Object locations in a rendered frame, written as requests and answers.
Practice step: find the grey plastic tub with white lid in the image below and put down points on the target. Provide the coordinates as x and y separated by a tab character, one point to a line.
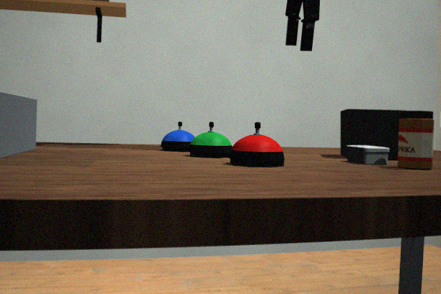
367	155

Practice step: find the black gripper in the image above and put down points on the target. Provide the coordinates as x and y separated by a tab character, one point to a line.
311	14

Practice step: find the blue desk bell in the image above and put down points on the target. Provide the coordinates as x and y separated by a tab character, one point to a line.
178	140

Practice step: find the brown and white paprika spice jar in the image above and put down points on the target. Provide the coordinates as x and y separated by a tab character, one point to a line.
415	140

